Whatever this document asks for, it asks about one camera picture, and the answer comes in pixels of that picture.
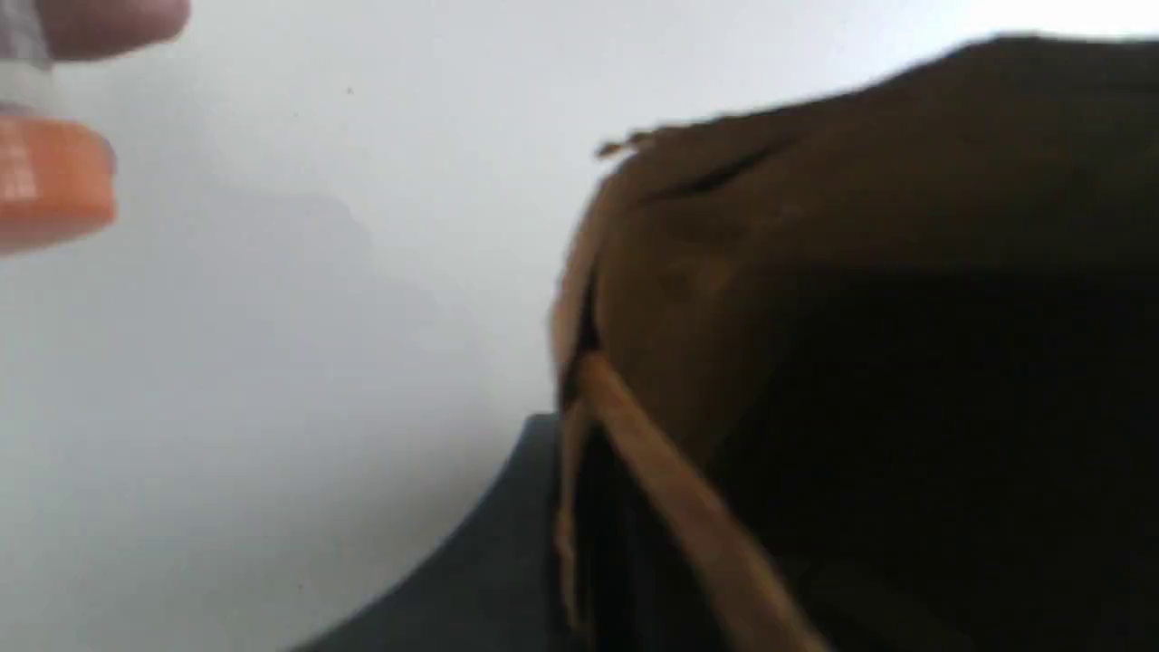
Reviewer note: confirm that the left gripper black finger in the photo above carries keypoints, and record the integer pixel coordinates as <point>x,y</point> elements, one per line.
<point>493,584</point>

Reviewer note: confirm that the brown paper bag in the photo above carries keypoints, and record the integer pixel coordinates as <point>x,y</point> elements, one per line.
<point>873,372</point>

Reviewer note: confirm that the clear bottle orange cap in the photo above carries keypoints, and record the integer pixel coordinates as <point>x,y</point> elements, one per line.
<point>57,174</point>

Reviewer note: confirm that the person's right hand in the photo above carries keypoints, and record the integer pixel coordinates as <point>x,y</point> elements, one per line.
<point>94,30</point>

